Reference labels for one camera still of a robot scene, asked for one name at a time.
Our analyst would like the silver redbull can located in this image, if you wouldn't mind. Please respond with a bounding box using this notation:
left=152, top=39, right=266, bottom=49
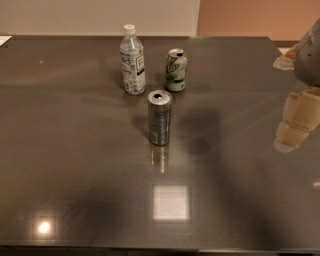
left=148, top=90, right=172, bottom=146

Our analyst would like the green white 7up can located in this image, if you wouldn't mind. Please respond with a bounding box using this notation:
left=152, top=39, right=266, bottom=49
left=166, top=48, right=187, bottom=92

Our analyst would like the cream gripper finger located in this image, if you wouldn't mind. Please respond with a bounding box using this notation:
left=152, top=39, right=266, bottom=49
left=273, top=44, right=298, bottom=71
left=274, top=87, right=320, bottom=153

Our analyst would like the clear plastic water bottle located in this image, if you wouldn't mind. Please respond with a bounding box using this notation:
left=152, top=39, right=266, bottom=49
left=120, top=24, right=146, bottom=95

